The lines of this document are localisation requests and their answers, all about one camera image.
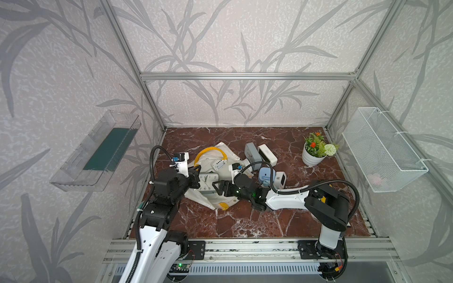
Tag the white pot artificial plant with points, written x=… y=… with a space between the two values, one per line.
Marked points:
x=316 y=149

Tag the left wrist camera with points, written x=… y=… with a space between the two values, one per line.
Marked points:
x=181 y=163

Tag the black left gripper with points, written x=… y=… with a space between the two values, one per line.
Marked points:
x=193 y=177

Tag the white digital clock dark screen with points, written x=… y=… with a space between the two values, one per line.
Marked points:
x=267 y=155

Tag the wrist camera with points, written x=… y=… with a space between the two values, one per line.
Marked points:
x=181 y=163
x=235 y=169

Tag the white wire mesh basket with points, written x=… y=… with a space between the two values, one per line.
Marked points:
x=379 y=147

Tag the white cube alarm clock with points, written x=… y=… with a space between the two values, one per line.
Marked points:
x=280 y=180

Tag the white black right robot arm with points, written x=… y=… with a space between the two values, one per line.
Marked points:
x=327 y=204

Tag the pink object in basket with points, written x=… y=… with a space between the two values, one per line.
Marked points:
x=375 y=180

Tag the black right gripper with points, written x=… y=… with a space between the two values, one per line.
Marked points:
x=226 y=184

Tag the white canvas bag yellow handles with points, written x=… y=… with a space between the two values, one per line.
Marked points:
x=215 y=201

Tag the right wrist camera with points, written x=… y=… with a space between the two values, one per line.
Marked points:
x=235 y=169

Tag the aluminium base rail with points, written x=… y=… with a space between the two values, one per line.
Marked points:
x=264 y=256

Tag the green circuit board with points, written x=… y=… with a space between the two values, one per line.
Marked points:
x=180 y=268

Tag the green square analog clock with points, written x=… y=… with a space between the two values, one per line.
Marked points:
x=205 y=181

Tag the grey square analog clock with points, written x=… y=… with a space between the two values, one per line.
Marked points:
x=251 y=153

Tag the clear plastic wall shelf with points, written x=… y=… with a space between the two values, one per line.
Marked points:
x=93 y=163

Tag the light blue face alarm clock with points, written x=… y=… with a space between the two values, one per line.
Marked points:
x=266 y=176

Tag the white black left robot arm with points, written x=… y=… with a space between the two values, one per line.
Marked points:
x=157 y=247

